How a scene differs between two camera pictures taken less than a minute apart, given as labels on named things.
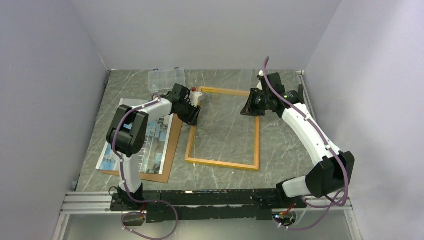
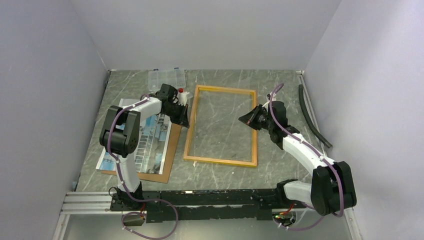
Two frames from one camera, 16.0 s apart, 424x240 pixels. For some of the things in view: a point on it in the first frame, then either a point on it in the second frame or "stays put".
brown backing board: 176,129 stays put
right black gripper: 246,110 to 249,118
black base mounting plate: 199,205 stays put
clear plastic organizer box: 164,79 stays put
